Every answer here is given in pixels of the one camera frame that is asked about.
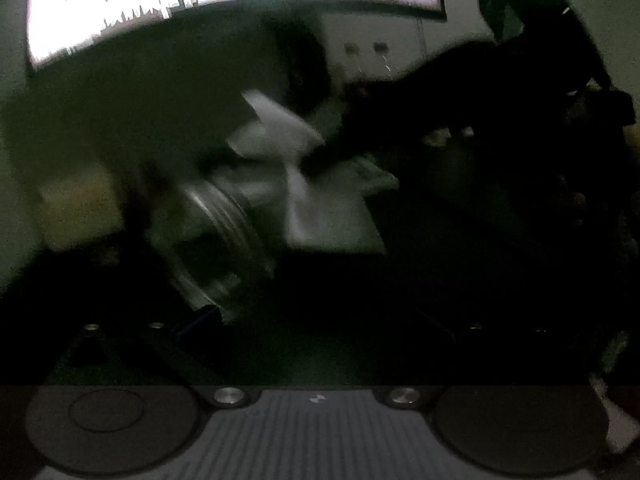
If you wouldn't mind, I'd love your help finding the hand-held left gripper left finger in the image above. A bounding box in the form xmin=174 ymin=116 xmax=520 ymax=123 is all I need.
xmin=47 ymin=305 xmax=263 ymax=411

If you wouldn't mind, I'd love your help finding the yellow tissue box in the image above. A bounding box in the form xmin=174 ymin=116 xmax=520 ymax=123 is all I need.
xmin=39 ymin=170 xmax=127 ymax=252

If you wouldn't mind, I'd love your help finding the clear plastic jar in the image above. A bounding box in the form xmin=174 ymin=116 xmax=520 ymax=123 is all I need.
xmin=150 ymin=170 xmax=277 ymax=322

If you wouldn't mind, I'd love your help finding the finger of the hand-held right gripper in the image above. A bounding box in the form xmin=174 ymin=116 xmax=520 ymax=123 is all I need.
xmin=300 ymin=40 xmax=501 ymax=173

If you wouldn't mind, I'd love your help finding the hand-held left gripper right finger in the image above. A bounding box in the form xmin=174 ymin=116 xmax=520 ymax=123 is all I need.
xmin=375 ymin=310 xmax=601 ymax=411

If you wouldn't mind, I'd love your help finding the white paper tissue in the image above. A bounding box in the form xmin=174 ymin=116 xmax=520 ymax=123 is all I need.
xmin=227 ymin=89 xmax=397 ymax=257

